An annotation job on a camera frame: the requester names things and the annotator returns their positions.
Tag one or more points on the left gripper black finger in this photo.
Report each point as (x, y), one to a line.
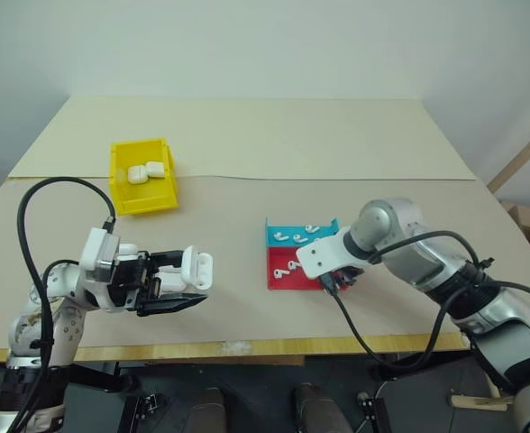
(168, 257)
(170, 303)

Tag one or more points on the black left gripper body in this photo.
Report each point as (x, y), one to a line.
(127, 276)

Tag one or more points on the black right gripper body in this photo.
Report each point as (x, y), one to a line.
(349, 275)

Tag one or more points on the white earbud case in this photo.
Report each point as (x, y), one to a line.
(137, 174)
(155, 168)
(198, 269)

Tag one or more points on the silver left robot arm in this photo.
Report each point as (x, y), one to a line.
(66, 325)

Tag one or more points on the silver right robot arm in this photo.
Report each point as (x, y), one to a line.
(391, 221)

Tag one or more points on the yellow plastic bin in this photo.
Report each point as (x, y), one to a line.
(144, 203)

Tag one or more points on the closed white earbud case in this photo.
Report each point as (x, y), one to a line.
(137, 174)
(155, 168)

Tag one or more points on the white earbud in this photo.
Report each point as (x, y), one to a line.
(294, 265)
(280, 273)
(281, 236)
(312, 228)
(298, 238)

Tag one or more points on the red plastic tray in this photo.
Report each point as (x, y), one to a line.
(288, 283)

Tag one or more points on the beige cardboard sheet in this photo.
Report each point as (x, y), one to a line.
(247, 311)
(292, 135)

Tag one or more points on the blue plastic tray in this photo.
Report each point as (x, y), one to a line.
(271, 237)

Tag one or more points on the dark rounded shape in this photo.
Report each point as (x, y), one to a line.
(314, 410)
(207, 410)

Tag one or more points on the light wooden block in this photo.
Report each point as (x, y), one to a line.
(477, 401)

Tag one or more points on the wooden beam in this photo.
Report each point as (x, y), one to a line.
(517, 162)

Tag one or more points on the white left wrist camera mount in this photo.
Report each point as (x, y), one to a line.
(94, 245)

